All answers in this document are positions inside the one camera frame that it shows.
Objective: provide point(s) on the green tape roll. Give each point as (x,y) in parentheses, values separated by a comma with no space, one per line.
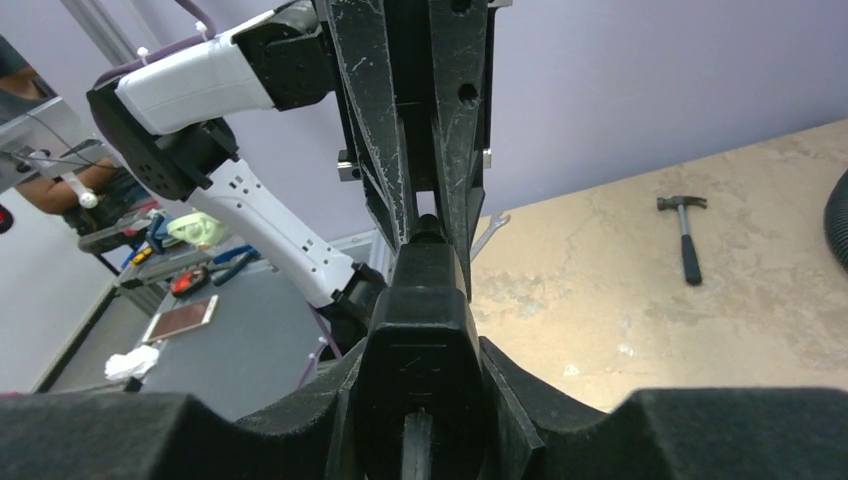
(199,230)

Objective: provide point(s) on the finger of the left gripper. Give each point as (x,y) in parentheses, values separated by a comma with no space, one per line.
(459,40)
(360,38)

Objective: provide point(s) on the grey side table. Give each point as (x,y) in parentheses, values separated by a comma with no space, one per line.
(255,350)

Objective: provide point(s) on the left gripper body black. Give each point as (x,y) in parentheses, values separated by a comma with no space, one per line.
(410,56)

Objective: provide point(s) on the blue handled pliers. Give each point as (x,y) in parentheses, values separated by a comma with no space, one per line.
(229,264)

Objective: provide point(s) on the red black tool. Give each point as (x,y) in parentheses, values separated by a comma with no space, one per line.
(187,283)

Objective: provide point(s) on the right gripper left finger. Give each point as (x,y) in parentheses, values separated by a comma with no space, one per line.
(172,436)

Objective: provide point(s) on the white crumpled tissue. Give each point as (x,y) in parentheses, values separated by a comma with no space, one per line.
(132,365)

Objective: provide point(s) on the black claw hammer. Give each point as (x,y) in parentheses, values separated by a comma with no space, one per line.
(690,263)

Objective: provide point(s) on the silver open-end wrench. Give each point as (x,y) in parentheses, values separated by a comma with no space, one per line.
(496,222)

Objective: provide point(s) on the black padlock with key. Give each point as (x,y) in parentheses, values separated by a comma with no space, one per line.
(422,358)

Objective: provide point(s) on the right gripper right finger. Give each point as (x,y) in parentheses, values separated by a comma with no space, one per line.
(673,433)

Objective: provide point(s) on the smartphone pink screen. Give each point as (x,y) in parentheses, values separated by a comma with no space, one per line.
(180,320)

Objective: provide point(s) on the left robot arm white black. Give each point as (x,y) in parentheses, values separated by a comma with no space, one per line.
(166,115)

